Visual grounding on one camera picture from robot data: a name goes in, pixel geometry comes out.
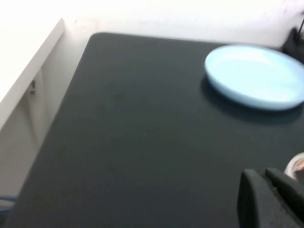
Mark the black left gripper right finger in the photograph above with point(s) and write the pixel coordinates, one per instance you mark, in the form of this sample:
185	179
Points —
291	197

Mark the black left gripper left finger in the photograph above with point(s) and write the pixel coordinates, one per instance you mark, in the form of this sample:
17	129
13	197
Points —
254	204

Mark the light blue round plate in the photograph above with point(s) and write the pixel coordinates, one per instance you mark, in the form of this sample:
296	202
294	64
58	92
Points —
254	76

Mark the white adhesive tape roll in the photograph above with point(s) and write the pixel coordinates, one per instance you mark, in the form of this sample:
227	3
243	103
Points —
293	165

